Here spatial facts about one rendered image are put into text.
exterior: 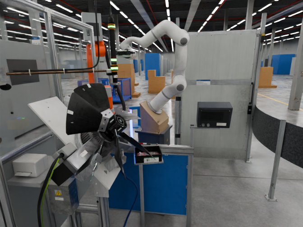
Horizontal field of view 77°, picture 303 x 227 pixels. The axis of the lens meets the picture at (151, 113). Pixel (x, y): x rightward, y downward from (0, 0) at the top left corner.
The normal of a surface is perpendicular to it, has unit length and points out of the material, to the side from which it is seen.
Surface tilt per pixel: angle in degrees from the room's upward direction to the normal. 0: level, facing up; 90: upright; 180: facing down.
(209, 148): 90
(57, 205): 90
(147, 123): 90
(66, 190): 90
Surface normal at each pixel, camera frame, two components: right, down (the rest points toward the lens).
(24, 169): -0.15, 0.26
